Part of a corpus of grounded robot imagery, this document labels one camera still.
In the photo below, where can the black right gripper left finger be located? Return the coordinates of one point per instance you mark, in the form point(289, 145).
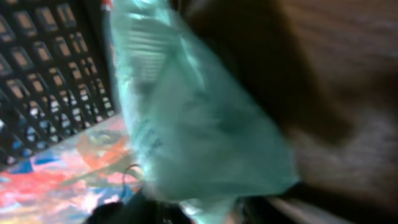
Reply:
point(138, 210)

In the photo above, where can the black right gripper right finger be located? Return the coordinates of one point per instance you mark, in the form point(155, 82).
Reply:
point(279, 210)

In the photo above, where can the grey plastic mesh basket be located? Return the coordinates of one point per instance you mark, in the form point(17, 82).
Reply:
point(54, 78)

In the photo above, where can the teal white wipes packet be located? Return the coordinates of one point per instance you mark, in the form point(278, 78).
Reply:
point(200, 138)

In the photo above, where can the red white snack packet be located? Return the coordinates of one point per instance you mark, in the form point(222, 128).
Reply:
point(65, 183)

